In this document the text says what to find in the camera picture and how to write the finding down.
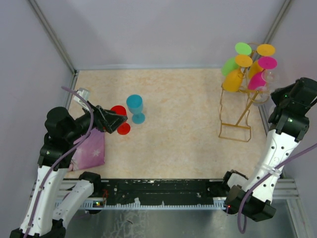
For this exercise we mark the gold wire glass rack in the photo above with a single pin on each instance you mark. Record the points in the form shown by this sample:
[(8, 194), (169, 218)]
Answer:
[(235, 108)]

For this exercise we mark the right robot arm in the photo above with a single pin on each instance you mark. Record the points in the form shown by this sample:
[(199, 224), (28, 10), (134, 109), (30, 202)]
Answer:
[(253, 196)]

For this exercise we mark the blue plastic wine glass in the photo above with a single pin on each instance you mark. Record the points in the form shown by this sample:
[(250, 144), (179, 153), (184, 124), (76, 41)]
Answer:
[(135, 106)]

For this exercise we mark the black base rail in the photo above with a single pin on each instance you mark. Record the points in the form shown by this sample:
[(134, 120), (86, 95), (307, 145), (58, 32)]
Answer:
[(160, 191)]

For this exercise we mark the orange wine glass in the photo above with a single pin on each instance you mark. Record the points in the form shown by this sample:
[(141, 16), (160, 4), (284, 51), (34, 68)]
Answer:
[(266, 60), (233, 81)]

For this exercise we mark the pink plastic wine glass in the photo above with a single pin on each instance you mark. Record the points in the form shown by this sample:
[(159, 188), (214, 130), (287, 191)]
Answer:
[(256, 81)]

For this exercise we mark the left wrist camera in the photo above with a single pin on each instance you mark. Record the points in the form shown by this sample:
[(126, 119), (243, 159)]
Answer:
[(84, 93)]

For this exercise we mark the green plastic wine glass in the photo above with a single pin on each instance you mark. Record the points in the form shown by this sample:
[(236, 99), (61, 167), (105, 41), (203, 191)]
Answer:
[(242, 59)]

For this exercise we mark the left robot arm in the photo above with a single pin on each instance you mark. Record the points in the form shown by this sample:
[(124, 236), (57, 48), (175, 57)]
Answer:
[(64, 134)]

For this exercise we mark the purple printed cloth bag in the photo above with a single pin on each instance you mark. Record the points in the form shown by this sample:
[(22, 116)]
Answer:
[(91, 153)]

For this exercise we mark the white toothed cable duct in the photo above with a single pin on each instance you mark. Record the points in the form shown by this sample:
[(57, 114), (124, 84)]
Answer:
[(91, 204)]

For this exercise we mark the clear wine glass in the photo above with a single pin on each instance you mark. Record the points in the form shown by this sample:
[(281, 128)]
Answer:
[(262, 96), (270, 76)]

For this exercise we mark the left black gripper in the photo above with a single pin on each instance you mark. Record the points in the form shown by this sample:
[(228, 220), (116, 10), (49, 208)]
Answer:
[(106, 119)]

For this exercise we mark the orange wine glass front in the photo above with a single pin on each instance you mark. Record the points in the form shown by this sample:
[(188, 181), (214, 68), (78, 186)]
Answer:
[(233, 81)]

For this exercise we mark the orange wine glass back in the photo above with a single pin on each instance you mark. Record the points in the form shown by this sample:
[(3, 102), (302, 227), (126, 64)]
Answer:
[(266, 60)]

